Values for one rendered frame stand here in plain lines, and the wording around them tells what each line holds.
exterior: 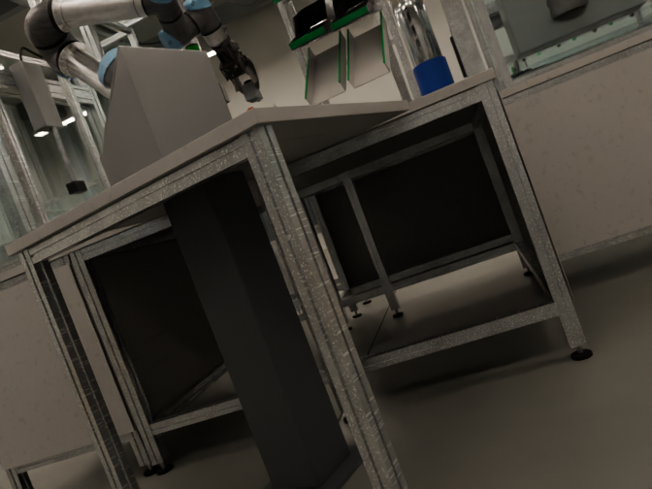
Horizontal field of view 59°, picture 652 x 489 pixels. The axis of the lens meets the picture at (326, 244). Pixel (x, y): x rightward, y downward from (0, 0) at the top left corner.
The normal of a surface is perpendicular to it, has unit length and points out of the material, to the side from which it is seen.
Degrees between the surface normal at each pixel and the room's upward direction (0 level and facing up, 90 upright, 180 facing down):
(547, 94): 90
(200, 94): 90
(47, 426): 90
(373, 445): 90
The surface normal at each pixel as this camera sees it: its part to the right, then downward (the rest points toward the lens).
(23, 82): -0.23, 0.13
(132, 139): -0.52, 0.23
